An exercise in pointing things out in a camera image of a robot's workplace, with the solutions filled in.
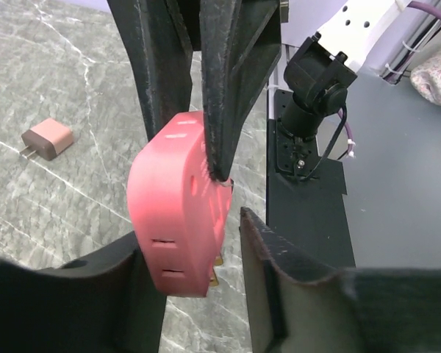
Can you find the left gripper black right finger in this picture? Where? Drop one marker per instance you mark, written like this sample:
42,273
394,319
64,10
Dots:
297,304

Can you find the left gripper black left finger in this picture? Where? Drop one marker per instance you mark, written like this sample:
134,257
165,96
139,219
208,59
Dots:
102,302

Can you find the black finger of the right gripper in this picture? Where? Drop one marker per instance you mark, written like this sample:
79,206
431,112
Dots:
240,46
160,53

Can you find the pink square plug adapter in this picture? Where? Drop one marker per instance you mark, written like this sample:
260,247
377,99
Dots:
178,213

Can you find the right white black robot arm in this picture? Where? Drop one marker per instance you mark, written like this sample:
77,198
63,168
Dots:
327,62

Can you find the dusty pink plug adapter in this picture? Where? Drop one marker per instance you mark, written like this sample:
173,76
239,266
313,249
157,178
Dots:
48,139

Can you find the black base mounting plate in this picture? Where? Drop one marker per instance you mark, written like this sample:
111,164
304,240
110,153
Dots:
304,196

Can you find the floral patterned cloth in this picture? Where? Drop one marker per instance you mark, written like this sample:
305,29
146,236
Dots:
426,78

